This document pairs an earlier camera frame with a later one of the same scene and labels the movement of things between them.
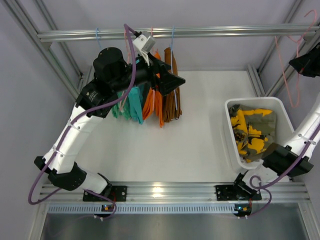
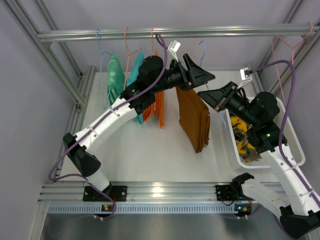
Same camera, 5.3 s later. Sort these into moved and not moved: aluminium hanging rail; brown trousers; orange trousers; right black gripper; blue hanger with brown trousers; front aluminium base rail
Moved: blue hanger with brown trousers; brown trousers; right black gripper
Not moved: aluminium hanging rail; front aluminium base rail; orange trousers
